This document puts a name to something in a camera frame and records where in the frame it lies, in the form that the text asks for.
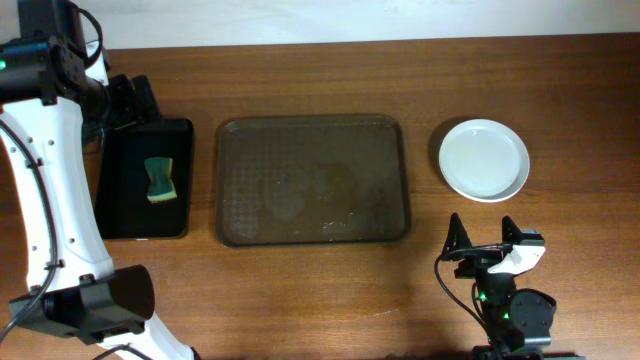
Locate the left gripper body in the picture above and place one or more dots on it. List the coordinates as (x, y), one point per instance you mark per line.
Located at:
(130, 98)

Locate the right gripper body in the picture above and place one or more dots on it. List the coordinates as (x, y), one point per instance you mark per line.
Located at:
(480, 265)

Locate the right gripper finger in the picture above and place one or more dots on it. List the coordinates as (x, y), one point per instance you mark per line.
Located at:
(457, 238)
(511, 234)

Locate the pale blue plate top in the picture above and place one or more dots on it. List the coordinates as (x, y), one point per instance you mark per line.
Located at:
(484, 161)

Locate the green yellow sponge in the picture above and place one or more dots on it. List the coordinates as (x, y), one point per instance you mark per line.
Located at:
(159, 171)

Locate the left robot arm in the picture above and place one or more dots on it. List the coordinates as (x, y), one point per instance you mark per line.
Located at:
(56, 95)

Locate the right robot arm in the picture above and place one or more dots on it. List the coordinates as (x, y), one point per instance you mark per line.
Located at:
(516, 321)

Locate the black rectangular tray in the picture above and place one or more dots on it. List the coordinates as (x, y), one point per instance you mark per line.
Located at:
(122, 208)

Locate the brown serving tray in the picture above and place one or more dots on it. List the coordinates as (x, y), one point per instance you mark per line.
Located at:
(311, 180)

